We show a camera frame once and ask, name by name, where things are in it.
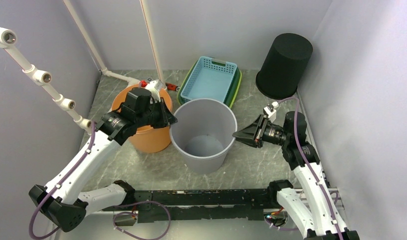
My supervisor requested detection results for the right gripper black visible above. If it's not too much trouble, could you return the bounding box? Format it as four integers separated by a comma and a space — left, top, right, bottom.
232, 114, 290, 148

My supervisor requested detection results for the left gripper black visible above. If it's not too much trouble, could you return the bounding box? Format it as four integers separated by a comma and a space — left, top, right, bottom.
136, 97, 178, 129

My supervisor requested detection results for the grey plastic bucket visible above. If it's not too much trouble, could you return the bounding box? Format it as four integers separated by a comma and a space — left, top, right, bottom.
169, 98, 238, 175

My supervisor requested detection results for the black plastic bucket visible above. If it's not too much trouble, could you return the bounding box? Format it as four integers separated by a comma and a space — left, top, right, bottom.
255, 33, 314, 100

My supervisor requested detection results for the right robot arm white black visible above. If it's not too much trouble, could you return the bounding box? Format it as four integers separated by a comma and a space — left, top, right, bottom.
232, 110, 360, 240

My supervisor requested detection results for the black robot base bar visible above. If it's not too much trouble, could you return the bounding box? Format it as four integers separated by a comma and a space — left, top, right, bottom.
104, 179, 293, 223

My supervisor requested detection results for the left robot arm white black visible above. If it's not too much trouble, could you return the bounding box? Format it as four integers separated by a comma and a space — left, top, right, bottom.
28, 87, 178, 239

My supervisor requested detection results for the small red clip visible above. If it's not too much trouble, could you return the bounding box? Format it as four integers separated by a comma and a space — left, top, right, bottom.
165, 82, 181, 92

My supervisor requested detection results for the orange plastic bucket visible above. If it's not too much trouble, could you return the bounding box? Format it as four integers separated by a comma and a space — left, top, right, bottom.
111, 83, 171, 153

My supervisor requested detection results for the light blue plastic basket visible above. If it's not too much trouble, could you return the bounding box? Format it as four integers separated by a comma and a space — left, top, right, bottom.
181, 56, 239, 104

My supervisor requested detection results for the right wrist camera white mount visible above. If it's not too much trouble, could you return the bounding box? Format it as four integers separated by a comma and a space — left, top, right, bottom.
263, 101, 279, 124

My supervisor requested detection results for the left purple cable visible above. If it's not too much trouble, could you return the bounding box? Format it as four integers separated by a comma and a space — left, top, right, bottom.
27, 121, 97, 240

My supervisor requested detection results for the aluminium rail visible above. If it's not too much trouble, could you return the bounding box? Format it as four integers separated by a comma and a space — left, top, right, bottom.
57, 188, 340, 215

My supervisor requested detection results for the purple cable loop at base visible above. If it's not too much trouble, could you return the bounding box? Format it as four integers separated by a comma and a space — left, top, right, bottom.
112, 201, 172, 240

